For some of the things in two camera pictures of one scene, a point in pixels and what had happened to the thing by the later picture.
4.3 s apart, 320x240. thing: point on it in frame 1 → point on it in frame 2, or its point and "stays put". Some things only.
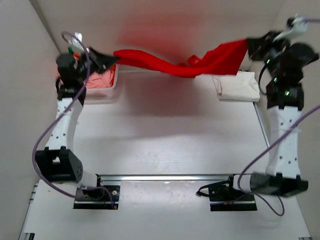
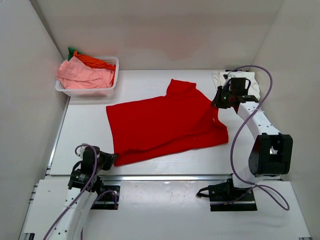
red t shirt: [226, 61] → [184, 117]
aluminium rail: [163, 178] stays put
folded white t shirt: [242, 86] stays put
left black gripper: [103, 60] → [110, 159]
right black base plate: [224, 197] stays put
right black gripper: [256, 48] → [216, 102]
